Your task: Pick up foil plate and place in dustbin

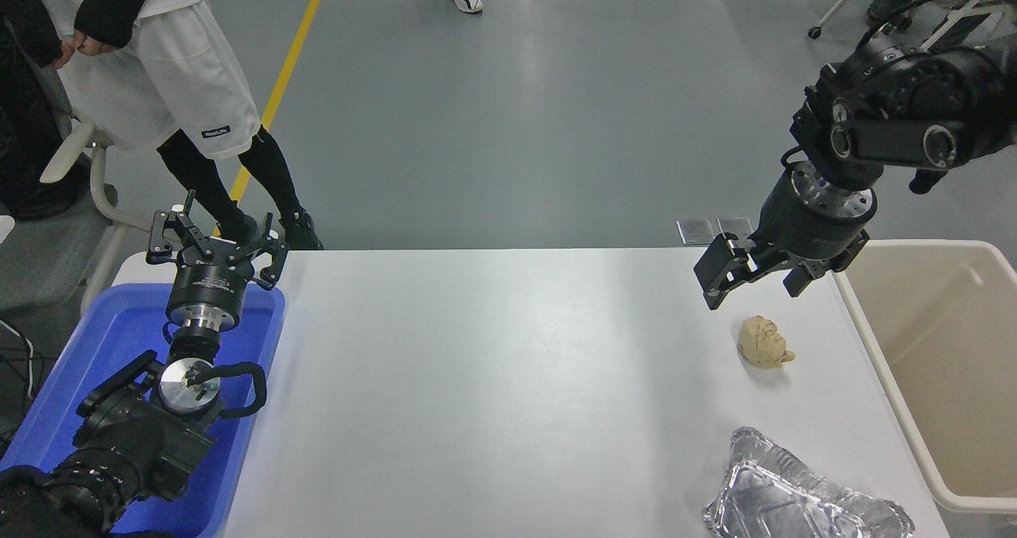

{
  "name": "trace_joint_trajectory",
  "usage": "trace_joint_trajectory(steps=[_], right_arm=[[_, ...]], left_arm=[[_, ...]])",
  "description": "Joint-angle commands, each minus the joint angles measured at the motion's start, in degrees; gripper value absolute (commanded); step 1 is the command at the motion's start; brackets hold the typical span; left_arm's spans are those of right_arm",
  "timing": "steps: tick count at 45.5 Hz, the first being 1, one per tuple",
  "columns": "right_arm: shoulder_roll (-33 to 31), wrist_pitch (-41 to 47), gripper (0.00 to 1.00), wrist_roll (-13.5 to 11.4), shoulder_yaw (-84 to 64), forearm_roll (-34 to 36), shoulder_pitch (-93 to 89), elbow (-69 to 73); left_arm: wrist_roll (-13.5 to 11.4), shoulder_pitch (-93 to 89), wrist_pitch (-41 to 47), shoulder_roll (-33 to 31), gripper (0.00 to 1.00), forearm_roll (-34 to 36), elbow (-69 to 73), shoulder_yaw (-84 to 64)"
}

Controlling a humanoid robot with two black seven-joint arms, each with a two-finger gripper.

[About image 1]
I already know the silver foil plate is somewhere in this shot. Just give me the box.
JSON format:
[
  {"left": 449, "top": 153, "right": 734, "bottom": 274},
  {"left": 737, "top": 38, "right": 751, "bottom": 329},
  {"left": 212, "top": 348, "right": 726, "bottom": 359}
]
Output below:
[{"left": 702, "top": 427, "right": 916, "bottom": 538}]

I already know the white wheeled chair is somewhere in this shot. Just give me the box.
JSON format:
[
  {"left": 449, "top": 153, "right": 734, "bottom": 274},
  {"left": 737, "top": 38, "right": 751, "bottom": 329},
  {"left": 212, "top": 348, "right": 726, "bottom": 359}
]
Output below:
[{"left": 809, "top": 0, "right": 1017, "bottom": 54}]

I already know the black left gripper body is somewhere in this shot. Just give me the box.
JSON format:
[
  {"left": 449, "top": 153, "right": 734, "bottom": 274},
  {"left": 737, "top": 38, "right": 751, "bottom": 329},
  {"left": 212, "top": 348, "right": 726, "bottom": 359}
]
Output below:
[{"left": 167, "top": 258, "right": 255, "bottom": 313}]

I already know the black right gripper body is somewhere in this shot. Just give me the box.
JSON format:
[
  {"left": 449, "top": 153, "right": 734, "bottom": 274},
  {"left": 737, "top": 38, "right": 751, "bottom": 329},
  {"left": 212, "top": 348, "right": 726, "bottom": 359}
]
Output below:
[{"left": 751, "top": 179, "right": 878, "bottom": 273}]

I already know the grey office chair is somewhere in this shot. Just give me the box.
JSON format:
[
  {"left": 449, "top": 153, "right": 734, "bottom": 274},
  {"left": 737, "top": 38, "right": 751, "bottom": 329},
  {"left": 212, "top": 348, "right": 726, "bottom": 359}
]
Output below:
[{"left": 0, "top": 14, "right": 156, "bottom": 316}]

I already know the blue plastic tray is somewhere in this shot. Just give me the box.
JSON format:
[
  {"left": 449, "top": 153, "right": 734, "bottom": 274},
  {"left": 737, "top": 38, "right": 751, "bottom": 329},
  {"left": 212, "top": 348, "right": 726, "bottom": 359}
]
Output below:
[{"left": 0, "top": 284, "right": 285, "bottom": 538}]

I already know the crumpled tan paper ball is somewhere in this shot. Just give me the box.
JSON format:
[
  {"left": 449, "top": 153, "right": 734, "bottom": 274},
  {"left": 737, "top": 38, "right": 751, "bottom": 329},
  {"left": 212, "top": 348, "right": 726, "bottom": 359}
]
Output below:
[{"left": 737, "top": 315, "right": 796, "bottom": 369}]

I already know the large pale bin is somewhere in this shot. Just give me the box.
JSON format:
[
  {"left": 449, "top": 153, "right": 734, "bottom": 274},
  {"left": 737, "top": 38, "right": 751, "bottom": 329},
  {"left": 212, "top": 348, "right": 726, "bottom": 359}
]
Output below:
[{"left": 832, "top": 240, "right": 1017, "bottom": 515}]

